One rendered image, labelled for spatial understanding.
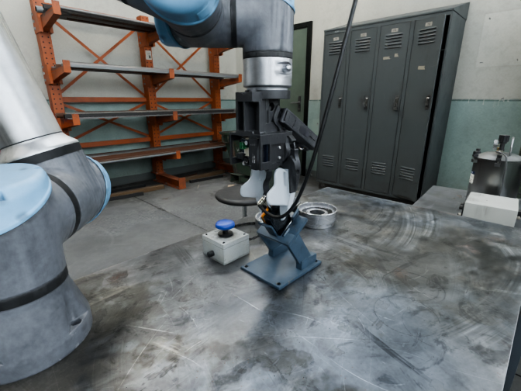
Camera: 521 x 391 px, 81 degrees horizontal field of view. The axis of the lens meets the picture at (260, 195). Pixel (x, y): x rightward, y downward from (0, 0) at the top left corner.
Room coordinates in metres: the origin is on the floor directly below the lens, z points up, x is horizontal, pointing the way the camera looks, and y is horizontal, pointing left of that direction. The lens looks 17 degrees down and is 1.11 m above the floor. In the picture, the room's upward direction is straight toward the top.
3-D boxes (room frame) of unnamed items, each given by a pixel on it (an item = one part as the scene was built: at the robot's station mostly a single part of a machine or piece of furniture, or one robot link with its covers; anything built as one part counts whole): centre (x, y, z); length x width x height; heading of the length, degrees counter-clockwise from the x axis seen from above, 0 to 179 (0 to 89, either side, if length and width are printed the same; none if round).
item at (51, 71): (4.08, 1.27, 1.05); 2.38 x 0.70 x 2.10; 136
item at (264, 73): (0.50, -0.01, 1.15); 0.08 x 0.08 x 0.05
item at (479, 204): (1.16, -0.92, 0.83); 0.41 x 0.19 x 0.30; 140
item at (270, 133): (0.49, -0.01, 1.07); 0.09 x 0.08 x 0.12; 135
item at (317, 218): (0.76, -0.15, 0.82); 0.10 x 0.10 x 0.04
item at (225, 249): (0.58, 0.08, 0.82); 0.08 x 0.07 x 0.05; 136
